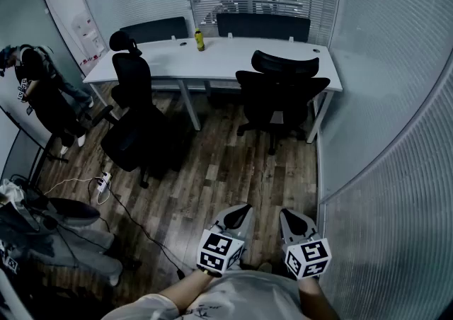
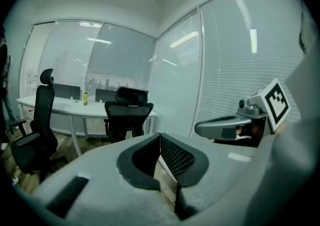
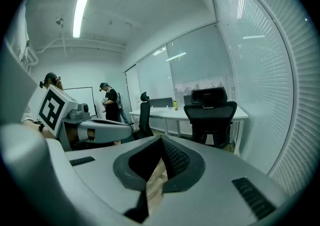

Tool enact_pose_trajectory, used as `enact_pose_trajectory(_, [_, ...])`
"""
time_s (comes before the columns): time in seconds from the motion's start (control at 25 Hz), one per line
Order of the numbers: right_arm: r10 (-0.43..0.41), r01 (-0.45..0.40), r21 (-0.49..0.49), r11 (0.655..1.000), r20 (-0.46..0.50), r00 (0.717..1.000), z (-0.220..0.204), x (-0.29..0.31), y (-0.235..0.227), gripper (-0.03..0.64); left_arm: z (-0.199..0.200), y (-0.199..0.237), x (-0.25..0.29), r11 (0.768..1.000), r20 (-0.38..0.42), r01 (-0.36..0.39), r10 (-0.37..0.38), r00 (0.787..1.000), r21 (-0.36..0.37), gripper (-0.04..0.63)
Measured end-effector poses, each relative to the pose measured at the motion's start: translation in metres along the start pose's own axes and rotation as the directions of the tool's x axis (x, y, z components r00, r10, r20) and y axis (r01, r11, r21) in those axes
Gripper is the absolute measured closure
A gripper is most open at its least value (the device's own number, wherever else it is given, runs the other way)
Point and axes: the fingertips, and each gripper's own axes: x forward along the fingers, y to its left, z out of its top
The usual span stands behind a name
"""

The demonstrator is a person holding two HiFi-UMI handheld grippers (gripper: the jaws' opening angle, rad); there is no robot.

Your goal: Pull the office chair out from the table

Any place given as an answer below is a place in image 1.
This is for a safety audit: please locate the black metal stand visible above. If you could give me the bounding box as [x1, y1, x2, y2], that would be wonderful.
[0, 105, 70, 185]

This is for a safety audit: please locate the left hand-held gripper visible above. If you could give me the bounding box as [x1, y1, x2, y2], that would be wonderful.
[197, 204, 255, 278]

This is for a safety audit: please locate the white office desk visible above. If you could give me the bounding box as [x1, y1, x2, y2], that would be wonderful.
[83, 37, 343, 144]

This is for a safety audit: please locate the person's white t-shirt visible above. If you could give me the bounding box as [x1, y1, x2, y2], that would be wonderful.
[101, 268, 309, 320]

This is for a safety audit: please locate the white power cable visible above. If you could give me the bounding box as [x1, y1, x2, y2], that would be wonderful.
[42, 176, 110, 206]

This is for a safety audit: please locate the black round seat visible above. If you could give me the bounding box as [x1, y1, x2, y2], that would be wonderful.
[47, 197, 101, 227]

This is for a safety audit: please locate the white plastic bag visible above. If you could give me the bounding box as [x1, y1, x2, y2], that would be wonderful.
[0, 178, 25, 206]

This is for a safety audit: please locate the dark desk divider panel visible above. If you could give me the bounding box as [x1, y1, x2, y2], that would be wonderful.
[119, 16, 189, 45]
[216, 12, 311, 43]

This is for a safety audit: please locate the black mesh office chair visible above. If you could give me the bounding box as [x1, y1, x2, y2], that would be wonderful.
[92, 30, 185, 189]
[235, 50, 332, 156]

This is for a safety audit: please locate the yellow drink bottle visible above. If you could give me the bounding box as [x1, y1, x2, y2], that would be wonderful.
[194, 27, 207, 52]

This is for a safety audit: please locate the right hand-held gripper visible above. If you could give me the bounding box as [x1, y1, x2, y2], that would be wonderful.
[280, 207, 332, 281]

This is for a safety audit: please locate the person's left forearm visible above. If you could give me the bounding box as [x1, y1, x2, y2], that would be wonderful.
[159, 268, 220, 316]

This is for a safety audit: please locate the white power strip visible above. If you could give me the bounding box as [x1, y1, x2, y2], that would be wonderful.
[97, 171, 113, 193]

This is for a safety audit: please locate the white door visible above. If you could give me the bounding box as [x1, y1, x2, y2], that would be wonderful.
[38, 0, 109, 77]

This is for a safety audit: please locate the person's right forearm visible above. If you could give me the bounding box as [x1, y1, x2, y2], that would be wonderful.
[299, 275, 340, 320]

